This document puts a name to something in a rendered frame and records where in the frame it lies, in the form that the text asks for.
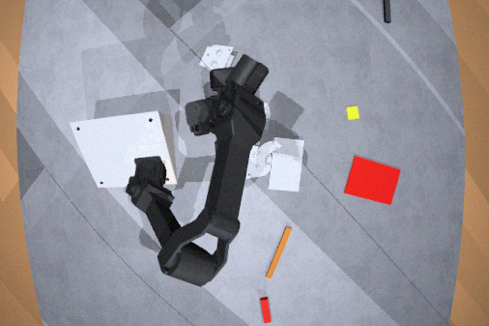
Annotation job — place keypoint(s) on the orange flat bar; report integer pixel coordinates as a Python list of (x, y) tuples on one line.
[(279, 251)]

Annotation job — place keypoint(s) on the yellow flat square plate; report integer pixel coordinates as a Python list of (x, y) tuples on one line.
[(352, 112)]

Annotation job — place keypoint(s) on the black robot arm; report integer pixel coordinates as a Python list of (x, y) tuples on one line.
[(237, 118)]

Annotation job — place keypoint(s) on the dark grey narrow bar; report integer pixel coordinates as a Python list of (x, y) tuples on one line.
[(387, 11)]

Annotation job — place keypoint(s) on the red rectangular bar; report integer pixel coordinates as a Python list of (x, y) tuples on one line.
[(265, 309)]

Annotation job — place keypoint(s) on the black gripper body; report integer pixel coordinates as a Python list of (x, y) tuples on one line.
[(217, 77)]

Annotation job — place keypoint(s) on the red flat rectangular plate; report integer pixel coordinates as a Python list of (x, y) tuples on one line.
[(371, 180)]

